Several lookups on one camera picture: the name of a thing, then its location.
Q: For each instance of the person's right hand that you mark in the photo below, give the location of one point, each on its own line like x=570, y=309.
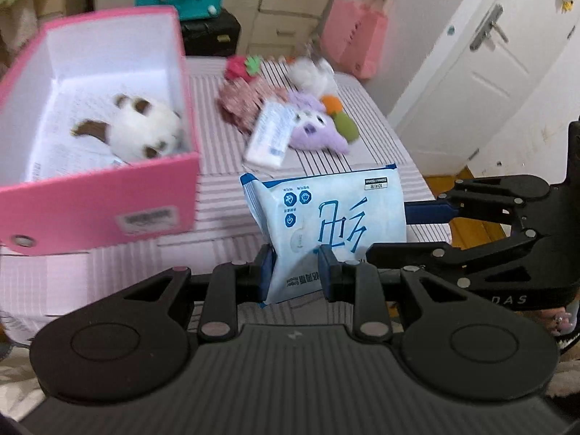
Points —
x=561, y=321

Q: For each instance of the pink paper bag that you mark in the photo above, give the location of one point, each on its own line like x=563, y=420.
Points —
x=349, y=36

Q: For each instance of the purple plush toy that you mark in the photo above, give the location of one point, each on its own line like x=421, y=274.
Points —
x=312, y=132

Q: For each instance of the orange green plush toy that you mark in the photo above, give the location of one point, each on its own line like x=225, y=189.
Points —
x=346, y=127

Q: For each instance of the striped tablecloth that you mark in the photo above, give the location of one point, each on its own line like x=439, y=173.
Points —
x=208, y=99

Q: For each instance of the black suitcase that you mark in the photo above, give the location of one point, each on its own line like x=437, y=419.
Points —
x=210, y=36

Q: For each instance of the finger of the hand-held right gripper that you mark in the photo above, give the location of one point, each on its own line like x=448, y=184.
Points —
x=408, y=256
x=430, y=212

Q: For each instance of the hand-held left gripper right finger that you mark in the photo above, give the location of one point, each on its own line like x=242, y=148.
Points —
x=327, y=274

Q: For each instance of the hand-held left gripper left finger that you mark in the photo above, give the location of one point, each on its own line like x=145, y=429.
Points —
x=266, y=268

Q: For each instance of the printed paper sheet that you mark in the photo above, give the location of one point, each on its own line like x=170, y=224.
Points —
x=68, y=118

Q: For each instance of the white brown plush dog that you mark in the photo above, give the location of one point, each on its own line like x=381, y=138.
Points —
x=136, y=131

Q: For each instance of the pink storage box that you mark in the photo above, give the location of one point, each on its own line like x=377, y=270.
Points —
x=90, y=208

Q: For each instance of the beige wardrobe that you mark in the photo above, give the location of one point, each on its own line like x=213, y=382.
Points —
x=290, y=13

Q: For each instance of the blue white wipes packet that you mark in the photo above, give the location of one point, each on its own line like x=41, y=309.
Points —
x=326, y=217

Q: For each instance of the red strawberry plush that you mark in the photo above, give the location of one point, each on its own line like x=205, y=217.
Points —
x=235, y=69

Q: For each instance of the pink knitted cloth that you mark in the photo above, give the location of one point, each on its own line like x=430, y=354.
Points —
x=240, y=99

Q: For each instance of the white door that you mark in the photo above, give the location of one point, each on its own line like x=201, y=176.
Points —
x=475, y=99

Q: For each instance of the white fluffy pompom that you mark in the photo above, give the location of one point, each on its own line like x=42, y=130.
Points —
x=310, y=77

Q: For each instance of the white tissue packet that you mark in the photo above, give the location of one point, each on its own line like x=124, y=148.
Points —
x=269, y=136

